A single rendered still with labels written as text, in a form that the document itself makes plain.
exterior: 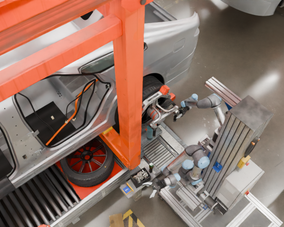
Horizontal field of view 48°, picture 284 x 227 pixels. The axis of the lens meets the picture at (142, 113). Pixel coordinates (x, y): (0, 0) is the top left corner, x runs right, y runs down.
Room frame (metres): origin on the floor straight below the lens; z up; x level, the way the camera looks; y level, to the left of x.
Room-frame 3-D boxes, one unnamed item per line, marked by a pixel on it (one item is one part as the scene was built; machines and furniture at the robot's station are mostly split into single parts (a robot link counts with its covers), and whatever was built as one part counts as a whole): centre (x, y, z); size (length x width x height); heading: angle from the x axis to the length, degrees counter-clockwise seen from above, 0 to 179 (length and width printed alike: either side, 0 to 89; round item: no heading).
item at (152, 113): (2.18, -0.17, 0.85); 0.21 x 0.14 x 0.14; 41
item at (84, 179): (1.79, 0.67, 0.39); 0.66 x 0.66 x 0.24
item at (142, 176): (1.51, -0.01, 0.51); 0.20 x 0.14 x 0.13; 124
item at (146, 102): (2.24, -0.12, 0.85); 0.54 x 0.07 x 0.54; 131
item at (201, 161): (1.33, -0.55, 1.19); 0.15 x 0.12 x 0.55; 28
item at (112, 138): (1.95, 0.34, 0.69); 0.52 x 0.17 x 0.35; 41
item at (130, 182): (1.49, 0.02, 0.44); 0.43 x 0.17 x 0.03; 131
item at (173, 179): (1.21, -0.32, 1.21); 0.11 x 0.08 x 0.09; 118
